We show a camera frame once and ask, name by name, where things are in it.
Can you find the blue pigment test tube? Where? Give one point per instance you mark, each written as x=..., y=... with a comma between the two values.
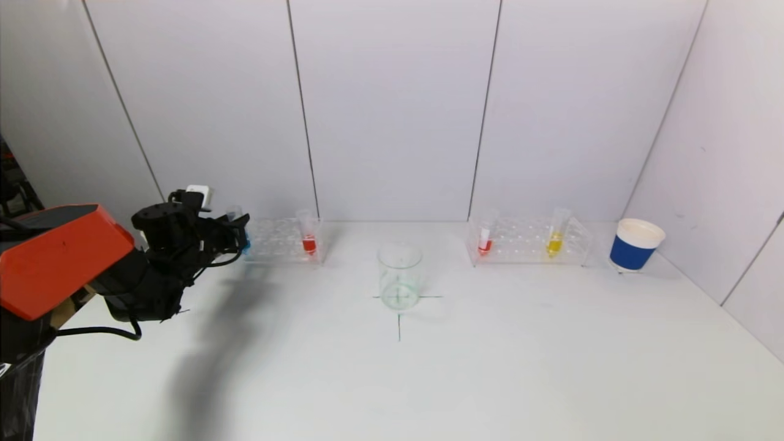
x=247, y=244

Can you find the blue white paper cup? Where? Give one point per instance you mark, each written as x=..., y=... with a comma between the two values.
x=631, y=254

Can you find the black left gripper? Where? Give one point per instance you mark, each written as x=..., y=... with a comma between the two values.
x=233, y=227

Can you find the clear glass beaker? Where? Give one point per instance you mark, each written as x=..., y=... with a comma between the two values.
x=399, y=275

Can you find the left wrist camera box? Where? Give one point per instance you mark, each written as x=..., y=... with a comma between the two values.
x=199, y=196

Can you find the red pigment test tube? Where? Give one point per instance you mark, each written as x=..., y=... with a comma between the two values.
x=309, y=245

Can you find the yellow pigment test tube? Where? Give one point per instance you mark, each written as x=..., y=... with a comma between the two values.
x=553, y=245

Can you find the black chair frame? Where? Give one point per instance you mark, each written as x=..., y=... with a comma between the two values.
x=7, y=184

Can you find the clear acrylic test tube rack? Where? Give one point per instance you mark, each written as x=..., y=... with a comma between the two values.
x=520, y=244
x=278, y=244

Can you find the red pigment tube white label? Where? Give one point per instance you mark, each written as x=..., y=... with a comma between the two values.
x=484, y=246

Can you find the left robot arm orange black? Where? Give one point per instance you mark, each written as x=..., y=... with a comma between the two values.
x=55, y=257

